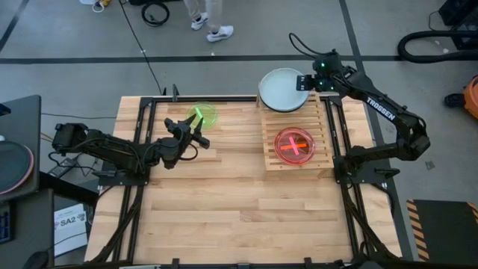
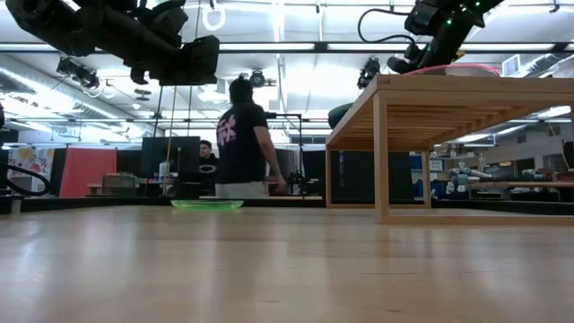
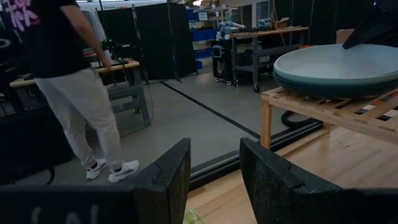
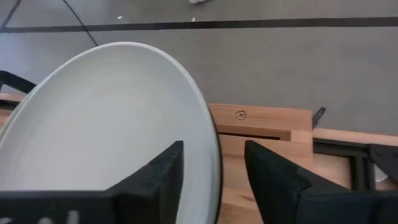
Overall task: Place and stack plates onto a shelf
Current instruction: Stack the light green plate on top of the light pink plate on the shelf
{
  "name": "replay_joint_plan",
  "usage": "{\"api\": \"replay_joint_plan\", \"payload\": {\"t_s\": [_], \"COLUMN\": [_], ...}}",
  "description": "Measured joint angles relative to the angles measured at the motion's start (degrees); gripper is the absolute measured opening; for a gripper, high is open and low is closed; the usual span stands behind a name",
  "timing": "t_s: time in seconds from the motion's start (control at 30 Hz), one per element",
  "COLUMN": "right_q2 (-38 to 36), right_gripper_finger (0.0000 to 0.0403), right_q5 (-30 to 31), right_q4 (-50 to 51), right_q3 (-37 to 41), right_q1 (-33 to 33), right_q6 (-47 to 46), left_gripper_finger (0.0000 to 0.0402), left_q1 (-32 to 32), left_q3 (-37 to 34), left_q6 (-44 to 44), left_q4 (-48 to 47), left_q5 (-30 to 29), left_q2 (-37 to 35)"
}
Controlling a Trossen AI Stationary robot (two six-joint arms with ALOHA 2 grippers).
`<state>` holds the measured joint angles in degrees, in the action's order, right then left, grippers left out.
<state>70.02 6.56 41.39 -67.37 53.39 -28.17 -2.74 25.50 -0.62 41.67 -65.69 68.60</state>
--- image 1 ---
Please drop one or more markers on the black keyboard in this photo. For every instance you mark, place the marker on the black keyboard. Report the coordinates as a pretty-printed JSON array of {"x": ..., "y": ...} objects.
[{"x": 3, "y": 228}]

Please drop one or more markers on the mint green plate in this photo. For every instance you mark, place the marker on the mint green plate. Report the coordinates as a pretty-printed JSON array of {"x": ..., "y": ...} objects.
[{"x": 282, "y": 89}]

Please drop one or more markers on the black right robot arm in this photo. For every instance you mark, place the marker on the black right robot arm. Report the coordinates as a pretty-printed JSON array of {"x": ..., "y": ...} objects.
[{"x": 381, "y": 110}]

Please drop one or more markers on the round black red-rimmed pad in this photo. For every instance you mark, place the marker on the round black red-rimmed pad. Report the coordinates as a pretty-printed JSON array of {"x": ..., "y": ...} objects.
[{"x": 13, "y": 166}]

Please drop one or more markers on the person's leg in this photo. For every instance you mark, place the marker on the person's leg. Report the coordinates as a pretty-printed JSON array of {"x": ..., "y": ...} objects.
[
  {"x": 193, "y": 7},
  {"x": 213, "y": 13}
]

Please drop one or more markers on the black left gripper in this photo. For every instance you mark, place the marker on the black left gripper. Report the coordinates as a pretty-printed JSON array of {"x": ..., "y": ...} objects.
[{"x": 183, "y": 136}]

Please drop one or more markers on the translucent green plate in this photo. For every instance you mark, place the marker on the translucent green plate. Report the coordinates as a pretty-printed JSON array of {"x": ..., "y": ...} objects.
[{"x": 207, "y": 114}]

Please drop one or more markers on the dark grey side desk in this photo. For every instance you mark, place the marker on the dark grey side desk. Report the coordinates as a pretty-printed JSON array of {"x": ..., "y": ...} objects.
[{"x": 22, "y": 119}]

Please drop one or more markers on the white printed paper sheet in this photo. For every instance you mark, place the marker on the white printed paper sheet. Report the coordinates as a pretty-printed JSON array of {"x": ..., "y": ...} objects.
[{"x": 71, "y": 231}]

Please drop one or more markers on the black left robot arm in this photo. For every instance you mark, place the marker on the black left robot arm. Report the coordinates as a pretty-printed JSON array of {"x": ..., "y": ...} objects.
[{"x": 112, "y": 149}]

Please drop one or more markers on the black power adapter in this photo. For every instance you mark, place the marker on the black power adapter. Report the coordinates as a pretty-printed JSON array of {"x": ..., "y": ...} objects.
[{"x": 63, "y": 168}]

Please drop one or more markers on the black equipment case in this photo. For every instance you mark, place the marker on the black equipment case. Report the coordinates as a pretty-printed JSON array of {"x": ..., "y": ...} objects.
[{"x": 461, "y": 13}]

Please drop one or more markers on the person's shoe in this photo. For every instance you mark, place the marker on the person's shoe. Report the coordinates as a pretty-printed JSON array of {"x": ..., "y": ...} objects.
[
  {"x": 220, "y": 33},
  {"x": 199, "y": 22}
]

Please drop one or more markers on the black hazard-striped mat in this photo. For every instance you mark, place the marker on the black hazard-striped mat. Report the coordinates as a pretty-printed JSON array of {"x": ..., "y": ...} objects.
[{"x": 444, "y": 229}]

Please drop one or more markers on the black aluminium rig frame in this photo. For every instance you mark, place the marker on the black aluminium rig frame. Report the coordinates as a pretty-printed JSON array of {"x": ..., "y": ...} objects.
[{"x": 239, "y": 99}]

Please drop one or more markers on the slatted wooden shelf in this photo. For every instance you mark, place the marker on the slatted wooden shelf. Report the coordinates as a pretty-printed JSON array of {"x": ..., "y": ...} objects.
[{"x": 295, "y": 119}]

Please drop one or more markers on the black vacuum foot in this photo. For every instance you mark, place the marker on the black vacuum foot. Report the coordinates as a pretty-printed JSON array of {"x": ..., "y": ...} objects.
[{"x": 453, "y": 100}]

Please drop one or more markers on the black table clamp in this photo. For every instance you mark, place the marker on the black table clamp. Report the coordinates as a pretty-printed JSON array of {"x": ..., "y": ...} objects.
[
  {"x": 175, "y": 263},
  {"x": 308, "y": 262},
  {"x": 174, "y": 91}
]

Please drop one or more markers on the orange vacuum cleaner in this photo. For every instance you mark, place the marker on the orange vacuum cleaner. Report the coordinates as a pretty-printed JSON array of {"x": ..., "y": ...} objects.
[{"x": 472, "y": 97}]

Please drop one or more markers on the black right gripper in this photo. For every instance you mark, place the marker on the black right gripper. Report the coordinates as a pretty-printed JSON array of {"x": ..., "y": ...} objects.
[{"x": 328, "y": 73}]

